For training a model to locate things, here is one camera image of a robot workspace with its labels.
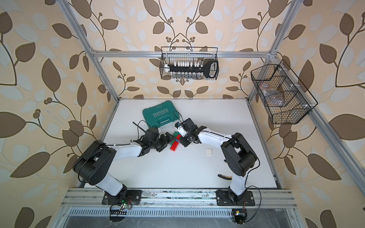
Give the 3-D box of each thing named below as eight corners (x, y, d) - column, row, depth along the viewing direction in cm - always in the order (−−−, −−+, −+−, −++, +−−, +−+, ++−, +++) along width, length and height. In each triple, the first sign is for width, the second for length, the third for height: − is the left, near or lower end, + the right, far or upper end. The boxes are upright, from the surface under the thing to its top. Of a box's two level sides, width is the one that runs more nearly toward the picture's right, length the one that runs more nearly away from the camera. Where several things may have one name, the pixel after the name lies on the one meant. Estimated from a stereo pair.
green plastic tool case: (150, 131, 102) (148, 127, 99) (142, 113, 114) (141, 108, 110) (180, 119, 110) (180, 115, 106) (170, 103, 121) (170, 98, 117)
